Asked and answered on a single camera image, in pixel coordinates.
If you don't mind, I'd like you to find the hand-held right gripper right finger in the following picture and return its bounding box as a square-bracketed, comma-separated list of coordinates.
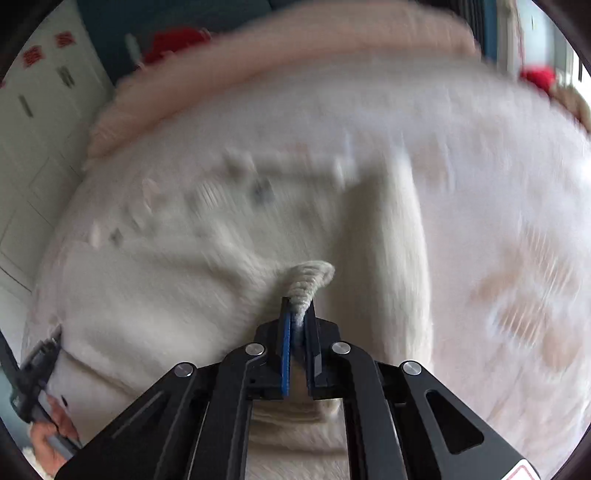
[305, 299, 542, 480]

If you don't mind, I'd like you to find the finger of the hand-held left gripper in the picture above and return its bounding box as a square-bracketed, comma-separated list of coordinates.
[21, 325, 64, 385]

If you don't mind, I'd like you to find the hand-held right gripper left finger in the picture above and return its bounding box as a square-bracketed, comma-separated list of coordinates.
[55, 298, 293, 480]

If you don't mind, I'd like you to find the cream knit sweater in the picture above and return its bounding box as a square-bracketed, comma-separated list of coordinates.
[32, 152, 437, 480]

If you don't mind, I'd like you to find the person's left hand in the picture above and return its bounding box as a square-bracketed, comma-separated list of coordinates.
[28, 396, 82, 477]

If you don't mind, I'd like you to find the white wardrobe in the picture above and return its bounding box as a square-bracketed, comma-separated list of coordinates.
[0, 0, 117, 296]

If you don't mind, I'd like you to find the bed with pink floral cover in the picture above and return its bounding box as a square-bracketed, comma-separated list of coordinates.
[23, 58, 591, 480]

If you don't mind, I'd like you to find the pink duvet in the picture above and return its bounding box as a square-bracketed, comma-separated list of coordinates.
[85, 0, 481, 160]

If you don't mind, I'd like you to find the teal bed headboard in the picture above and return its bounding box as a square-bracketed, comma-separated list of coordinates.
[76, 0, 287, 86]

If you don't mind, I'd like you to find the small red cloth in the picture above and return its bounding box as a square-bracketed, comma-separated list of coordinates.
[517, 65, 562, 94]

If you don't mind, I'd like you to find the cream crumpled cloth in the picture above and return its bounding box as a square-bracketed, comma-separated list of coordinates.
[549, 85, 591, 127]

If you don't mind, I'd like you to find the grey curtain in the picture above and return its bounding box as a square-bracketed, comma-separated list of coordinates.
[470, 0, 500, 62]

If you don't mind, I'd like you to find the beaded white curtain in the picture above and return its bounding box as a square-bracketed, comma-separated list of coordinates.
[505, 0, 528, 71]

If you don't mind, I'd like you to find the bright window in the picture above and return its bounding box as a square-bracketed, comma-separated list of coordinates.
[566, 28, 591, 95]

